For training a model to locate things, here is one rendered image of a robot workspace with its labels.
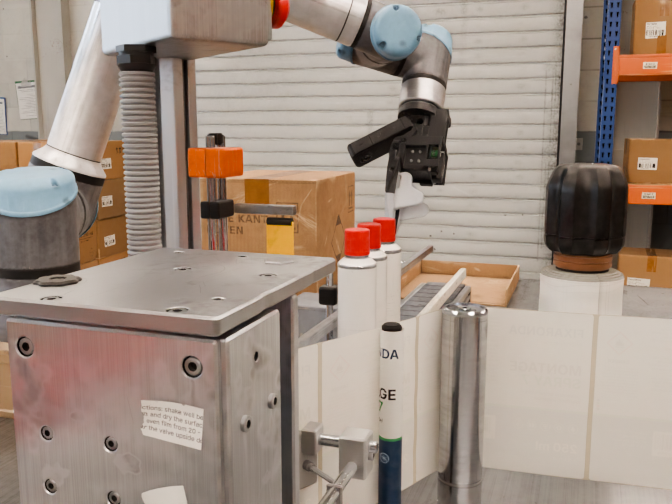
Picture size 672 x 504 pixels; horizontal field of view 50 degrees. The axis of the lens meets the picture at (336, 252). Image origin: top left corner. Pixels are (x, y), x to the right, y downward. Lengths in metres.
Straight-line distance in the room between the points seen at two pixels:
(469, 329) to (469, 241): 4.53
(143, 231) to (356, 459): 0.29
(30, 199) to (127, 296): 0.75
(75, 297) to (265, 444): 0.10
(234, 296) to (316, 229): 1.06
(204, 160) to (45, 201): 0.38
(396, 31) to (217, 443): 0.85
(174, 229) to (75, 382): 0.48
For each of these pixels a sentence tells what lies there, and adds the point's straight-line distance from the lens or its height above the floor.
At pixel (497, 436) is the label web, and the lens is 0.66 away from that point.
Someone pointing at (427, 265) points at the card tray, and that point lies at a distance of 1.94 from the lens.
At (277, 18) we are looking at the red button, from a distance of 0.69.
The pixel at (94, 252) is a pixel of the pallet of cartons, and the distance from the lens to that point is 4.81.
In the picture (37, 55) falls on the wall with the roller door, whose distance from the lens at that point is 6.60.
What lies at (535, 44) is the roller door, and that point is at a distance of 5.05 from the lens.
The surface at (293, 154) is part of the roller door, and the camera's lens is 5.36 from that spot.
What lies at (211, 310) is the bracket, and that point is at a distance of 0.28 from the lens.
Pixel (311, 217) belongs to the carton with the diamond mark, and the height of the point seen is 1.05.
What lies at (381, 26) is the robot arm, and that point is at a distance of 1.07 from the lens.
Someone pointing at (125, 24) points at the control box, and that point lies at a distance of 0.71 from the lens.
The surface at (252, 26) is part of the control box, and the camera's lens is 0.65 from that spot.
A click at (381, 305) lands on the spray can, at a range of 1.00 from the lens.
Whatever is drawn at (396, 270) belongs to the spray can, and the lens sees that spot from 1.05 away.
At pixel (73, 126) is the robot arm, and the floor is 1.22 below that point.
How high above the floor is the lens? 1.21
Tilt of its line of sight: 10 degrees down
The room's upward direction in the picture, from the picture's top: straight up
